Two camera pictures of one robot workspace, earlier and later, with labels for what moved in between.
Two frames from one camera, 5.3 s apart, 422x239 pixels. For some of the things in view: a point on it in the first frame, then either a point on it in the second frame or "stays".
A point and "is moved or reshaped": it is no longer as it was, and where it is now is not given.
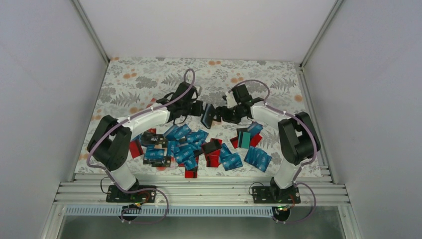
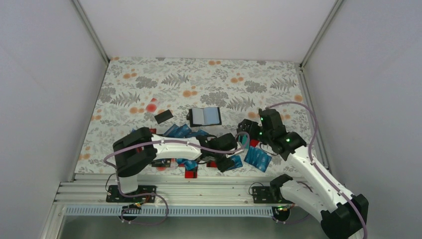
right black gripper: x=225 y=117 → x=246 y=123
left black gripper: x=197 y=110 → x=223 y=166
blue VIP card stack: x=258 y=158 stays
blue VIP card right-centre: x=232 y=162 stays
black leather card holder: x=207 y=116 is moved or reshaped
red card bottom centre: x=190 y=174 stays
